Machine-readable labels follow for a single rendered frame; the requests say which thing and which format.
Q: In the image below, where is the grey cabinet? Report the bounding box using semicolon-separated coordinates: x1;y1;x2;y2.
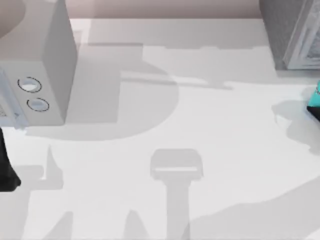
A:
258;0;320;71

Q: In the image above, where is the pale microwave oven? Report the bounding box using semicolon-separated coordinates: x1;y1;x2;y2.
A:
0;0;79;131

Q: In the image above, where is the teal bottle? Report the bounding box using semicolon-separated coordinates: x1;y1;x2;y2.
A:
307;80;320;109

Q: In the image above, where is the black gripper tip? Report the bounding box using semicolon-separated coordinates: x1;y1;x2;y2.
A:
0;126;22;193

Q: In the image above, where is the round microwave knob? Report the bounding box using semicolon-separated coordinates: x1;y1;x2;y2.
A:
17;76;43;94
26;97;50;112

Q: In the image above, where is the black object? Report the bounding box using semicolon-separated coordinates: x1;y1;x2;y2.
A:
306;105;320;123

